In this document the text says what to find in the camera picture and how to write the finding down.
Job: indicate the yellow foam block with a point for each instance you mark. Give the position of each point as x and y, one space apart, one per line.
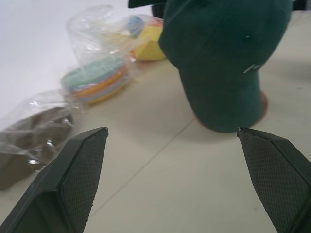
148 44

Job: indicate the stack of colourful round plates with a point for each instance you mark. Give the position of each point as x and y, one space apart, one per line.
97 81

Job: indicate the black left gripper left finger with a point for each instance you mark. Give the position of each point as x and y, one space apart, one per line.
73 184

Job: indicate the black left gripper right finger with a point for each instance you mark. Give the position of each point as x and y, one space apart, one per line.
274 174

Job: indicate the dark green baseball cap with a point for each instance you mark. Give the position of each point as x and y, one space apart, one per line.
218 60

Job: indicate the blue foam block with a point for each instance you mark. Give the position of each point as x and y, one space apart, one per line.
135 25

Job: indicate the clear plastic bag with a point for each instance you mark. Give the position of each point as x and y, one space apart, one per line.
102 48

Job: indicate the brown cloth in plastic bag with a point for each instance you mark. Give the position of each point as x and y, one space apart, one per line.
31 143

